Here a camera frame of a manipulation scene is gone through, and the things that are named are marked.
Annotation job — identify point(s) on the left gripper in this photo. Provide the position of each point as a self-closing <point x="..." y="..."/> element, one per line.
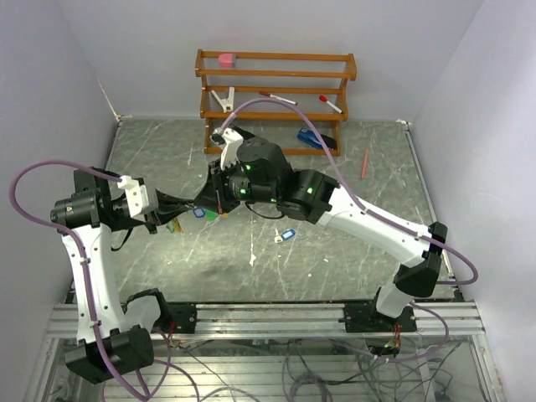
<point x="168" y="207"/>

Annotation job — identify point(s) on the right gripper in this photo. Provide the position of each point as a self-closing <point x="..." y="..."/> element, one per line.
<point x="214" y="196"/>

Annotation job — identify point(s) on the blue tag key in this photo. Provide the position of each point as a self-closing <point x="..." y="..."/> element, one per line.
<point x="198" y="212"/>
<point x="284" y="236"/>

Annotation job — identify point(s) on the metal disc keyring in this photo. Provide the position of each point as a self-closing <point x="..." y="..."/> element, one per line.
<point x="176" y="224"/>

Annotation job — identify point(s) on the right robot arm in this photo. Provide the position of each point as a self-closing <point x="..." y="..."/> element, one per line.
<point x="257" y="172"/>

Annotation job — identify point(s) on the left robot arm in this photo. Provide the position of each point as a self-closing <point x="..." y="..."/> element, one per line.
<point x="114" y="337"/>

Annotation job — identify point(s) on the green tag key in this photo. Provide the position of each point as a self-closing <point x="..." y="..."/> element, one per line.
<point x="210" y="216"/>

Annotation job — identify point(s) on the black stapler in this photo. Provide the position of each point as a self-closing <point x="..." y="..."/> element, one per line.
<point x="248" y="138"/>

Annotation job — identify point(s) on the white plastic clamp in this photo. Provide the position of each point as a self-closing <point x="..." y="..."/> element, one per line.
<point x="227" y="103"/>

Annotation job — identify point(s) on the blue stapler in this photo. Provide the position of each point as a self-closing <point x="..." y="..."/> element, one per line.
<point x="310" y="138"/>

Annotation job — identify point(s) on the red-capped marker pen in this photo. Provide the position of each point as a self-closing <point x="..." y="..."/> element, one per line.
<point x="276" y="97"/>

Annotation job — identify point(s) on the wooden three-tier rack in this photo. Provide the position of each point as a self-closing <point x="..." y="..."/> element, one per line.
<point x="298" y="77"/>

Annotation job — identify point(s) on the pink eraser block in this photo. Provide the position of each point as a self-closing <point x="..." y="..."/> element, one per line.
<point x="227" y="60"/>

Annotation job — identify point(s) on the red-capped white marker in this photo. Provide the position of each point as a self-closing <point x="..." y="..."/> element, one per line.
<point x="332" y="105"/>

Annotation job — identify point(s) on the orange pencil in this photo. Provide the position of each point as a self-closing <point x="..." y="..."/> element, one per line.
<point x="365" y="163"/>

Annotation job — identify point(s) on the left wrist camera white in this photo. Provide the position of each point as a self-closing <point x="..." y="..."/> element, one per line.
<point x="141" y="200"/>

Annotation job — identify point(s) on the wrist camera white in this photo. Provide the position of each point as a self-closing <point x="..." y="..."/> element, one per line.
<point x="141" y="200"/>
<point x="229" y="141"/>

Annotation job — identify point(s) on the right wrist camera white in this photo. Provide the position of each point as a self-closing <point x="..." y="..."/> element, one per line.
<point x="229" y="141"/>

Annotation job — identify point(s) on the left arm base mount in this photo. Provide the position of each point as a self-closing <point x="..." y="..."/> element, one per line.
<point x="178" y="317"/>

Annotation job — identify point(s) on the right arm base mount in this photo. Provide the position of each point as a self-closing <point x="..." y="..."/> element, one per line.
<point x="359" y="316"/>

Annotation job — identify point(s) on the aluminium frame rail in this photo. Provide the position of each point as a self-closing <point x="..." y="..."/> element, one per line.
<point x="322" y="320"/>

